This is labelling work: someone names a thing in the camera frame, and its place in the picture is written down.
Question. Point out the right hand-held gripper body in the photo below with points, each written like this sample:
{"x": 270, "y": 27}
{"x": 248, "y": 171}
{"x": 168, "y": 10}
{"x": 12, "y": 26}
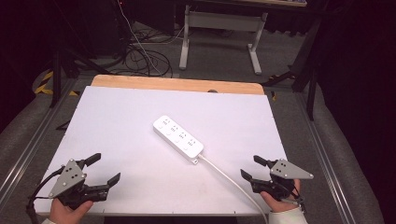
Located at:
{"x": 286, "y": 171}

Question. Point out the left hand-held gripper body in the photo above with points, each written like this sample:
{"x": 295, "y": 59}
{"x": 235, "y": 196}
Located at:
{"x": 68, "y": 179}

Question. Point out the person's right hand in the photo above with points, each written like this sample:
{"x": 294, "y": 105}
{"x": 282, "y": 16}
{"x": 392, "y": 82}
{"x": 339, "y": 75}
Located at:
{"x": 280, "y": 205}

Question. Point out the person's left hand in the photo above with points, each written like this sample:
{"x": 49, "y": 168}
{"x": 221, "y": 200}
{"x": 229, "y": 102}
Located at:
{"x": 65, "y": 214}

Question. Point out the white board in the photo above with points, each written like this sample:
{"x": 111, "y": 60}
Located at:
{"x": 140, "y": 174}

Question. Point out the white power strip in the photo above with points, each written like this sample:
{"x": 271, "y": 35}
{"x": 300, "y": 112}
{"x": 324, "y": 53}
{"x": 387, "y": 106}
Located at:
{"x": 177, "y": 138}

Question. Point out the yellow black floor tape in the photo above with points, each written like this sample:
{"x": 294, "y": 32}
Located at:
{"x": 43, "y": 87}

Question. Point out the black metal stand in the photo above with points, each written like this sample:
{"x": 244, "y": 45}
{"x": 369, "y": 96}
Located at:
{"x": 311, "y": 77}
{"x": 56, "y": 77}

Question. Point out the aluminium rail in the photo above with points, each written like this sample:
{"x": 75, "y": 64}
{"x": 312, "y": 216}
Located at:
{"x": 31, "y": 140}
{"x": 327, "y": 161}

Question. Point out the white metal frame desk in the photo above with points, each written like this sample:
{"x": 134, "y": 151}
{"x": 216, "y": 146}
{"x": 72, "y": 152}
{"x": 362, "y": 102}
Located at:
{"x": 222, "y": 20}

